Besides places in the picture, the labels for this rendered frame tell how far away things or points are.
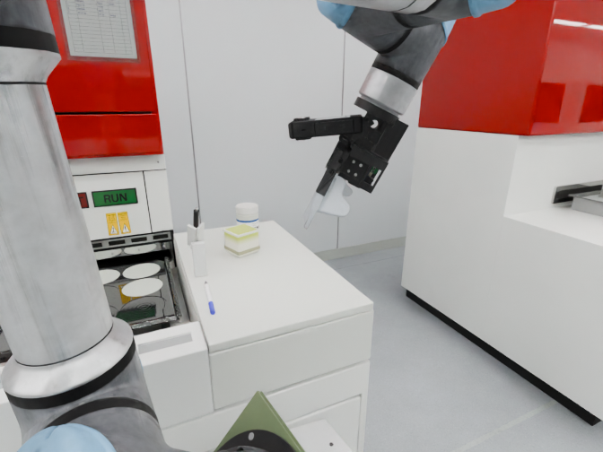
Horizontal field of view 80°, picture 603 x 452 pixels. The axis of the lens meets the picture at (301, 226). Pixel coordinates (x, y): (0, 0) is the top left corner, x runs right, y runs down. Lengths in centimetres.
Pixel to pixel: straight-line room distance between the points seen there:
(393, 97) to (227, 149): 226
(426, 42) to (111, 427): 55
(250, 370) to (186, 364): 12
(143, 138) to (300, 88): 194
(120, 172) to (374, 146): 82
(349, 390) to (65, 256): 68
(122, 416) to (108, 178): 87
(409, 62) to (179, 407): 67
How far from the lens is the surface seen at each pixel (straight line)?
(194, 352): 67
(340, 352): 80
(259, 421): 51
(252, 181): 281
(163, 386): 70
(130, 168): 118
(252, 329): 70
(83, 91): 112
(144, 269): 115
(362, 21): 48
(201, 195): 275
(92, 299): 40
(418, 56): 54
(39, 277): 37
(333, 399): 88
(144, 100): 111
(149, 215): 121
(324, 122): 55
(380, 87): 54
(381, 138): 56
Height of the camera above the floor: 136
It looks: 19 degrees down
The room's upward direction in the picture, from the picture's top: straight up
